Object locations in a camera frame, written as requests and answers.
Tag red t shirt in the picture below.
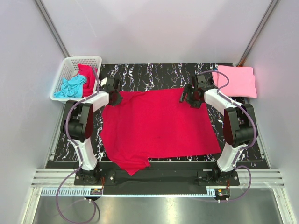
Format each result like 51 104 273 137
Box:
78 64 97 97
100 88 221 175

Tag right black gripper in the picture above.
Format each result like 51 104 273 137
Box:
179 84 202 109

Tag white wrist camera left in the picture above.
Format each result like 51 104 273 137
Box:
100 77 108 86

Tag cyan t shirt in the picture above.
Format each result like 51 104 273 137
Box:
54 74 87 98

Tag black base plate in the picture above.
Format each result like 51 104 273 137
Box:
74 161 240 196

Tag red t shirt in basket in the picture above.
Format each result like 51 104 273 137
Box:
78 64 97 97

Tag folded pink t shirt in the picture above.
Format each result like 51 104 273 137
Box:
217 65 257 98

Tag white plastic basket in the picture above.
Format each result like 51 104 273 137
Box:
50 56 102 104

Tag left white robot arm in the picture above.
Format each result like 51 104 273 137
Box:
60 77 123 185

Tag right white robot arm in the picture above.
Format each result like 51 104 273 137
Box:
180 72 258 185

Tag aluminium rail frame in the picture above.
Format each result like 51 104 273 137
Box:
22 149 299 224

